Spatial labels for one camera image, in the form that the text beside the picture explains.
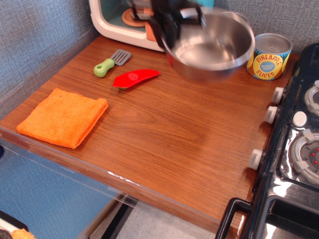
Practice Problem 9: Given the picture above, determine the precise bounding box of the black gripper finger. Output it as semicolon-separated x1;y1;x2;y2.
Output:
163;14;182;49
149;18;165;50

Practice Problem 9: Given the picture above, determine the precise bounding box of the black oven door handle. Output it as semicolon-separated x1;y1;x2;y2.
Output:
215;198;253;239

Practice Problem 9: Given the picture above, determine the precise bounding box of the white round stove button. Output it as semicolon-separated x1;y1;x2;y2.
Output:
292;111;307;127

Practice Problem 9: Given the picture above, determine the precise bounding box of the green handled grey toy spatula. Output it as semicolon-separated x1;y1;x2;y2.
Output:
93;49;131;78

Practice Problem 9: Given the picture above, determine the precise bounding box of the stainless steel pot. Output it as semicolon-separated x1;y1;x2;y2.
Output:
161;9;255;84

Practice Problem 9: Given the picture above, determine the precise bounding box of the orange object at bottom left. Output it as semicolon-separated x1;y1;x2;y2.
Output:
11;229;35;239

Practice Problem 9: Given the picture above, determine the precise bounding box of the white stove knob front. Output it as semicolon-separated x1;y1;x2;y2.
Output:
249;149;263;170

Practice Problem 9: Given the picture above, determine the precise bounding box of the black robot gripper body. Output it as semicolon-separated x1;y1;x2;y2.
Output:
127;0;206;27

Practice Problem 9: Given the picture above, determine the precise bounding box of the grey front stove burner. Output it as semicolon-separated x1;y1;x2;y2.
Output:
290;129;319;185

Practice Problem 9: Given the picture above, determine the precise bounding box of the teal and white toy microwave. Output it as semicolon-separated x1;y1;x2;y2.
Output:
89;0;214;51

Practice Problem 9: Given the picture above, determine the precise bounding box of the white stove knob middle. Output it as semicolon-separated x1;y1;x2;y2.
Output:
264;106;278;124

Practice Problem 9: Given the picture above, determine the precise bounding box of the orange folded towel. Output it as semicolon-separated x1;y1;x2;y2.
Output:
16;88;108;149

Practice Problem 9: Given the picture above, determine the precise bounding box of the black toy stove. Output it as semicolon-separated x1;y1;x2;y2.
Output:
237;43;319;239

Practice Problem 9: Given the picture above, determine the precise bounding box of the pineapple slices can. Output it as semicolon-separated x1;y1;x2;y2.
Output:
246;33;293;81

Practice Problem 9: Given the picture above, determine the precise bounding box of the orange microwave turntable plate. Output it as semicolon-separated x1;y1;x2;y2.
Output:
122;8;146;27

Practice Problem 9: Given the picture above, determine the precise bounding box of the grey stove burner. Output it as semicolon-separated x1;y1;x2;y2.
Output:
290;129;319;185
304;80;319;116

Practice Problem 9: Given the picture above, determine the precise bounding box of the white stove knob rear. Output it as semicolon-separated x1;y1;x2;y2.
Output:
272;87;285;105

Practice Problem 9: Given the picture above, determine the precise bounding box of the white stove knob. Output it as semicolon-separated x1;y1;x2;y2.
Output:
272;87;285;105
264;106;278;124
249;149;263;170

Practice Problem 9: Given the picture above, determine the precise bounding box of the grey rear stove burner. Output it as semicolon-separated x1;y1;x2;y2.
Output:
304;80;319;116

